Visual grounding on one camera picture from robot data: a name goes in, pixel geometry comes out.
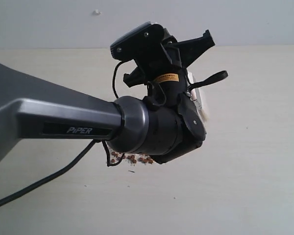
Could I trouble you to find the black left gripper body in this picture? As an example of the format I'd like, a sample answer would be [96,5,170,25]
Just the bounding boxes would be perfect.
[123,29,215,107]

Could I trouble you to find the white wooden paint brush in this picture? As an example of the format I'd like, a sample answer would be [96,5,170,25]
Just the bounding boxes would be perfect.
[187,70,209,122]

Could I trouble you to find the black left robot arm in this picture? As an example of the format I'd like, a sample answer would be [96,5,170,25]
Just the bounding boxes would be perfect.
[0,25,227,164]

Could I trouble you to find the pile of brown pellets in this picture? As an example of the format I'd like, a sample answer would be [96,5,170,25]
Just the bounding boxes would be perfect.
[107,147,155,166]

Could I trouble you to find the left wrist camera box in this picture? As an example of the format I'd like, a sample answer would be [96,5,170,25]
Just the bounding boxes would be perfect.
[110,22,165,61]

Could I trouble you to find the small white wall fixture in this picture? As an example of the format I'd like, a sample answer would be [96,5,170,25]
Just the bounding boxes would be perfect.
[93,9,101,15]

